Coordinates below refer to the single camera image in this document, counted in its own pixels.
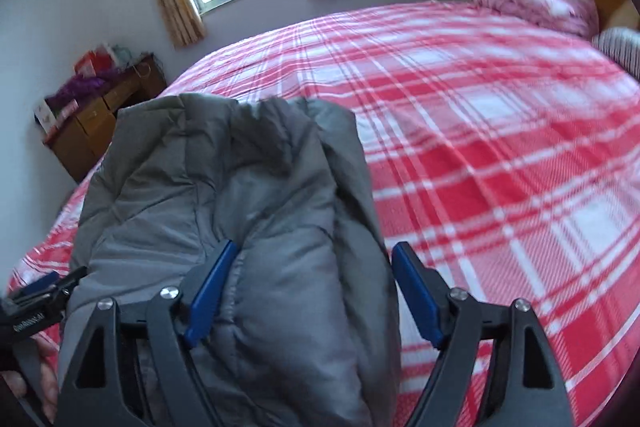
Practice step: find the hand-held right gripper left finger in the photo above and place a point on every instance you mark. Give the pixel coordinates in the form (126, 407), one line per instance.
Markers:
(210, 297)

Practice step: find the red plaid bed blanket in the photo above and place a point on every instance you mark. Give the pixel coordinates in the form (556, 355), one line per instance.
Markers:
(500, 157)

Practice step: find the white printed box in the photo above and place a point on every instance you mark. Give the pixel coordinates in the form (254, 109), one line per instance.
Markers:
(44, 117)

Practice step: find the striped pillow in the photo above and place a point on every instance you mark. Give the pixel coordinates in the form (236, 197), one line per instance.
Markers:
(620, 49)

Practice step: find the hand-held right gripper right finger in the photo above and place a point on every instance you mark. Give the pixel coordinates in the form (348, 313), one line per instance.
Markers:
(417, 297)

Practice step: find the pink floral pillow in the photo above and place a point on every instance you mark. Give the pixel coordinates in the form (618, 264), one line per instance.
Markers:
(535, 4)

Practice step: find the person's left hand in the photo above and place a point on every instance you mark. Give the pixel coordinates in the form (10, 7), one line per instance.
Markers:
(47, 377)

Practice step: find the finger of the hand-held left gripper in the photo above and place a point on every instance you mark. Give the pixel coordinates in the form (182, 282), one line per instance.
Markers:
(40, 283)

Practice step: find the grey puffer jacket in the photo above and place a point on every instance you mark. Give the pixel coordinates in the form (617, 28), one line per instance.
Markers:
(240, 187)

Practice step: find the red gift bag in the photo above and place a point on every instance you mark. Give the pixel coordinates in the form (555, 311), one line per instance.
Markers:
(92, 61)

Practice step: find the flat red box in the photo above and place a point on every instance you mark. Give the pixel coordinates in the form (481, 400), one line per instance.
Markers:
(65, 114)

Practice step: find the purple cloth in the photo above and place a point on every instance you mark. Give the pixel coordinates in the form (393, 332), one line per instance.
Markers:
(75, 89)

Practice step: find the brown wooden desk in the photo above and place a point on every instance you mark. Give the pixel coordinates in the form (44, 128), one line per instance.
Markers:
(95, 127)

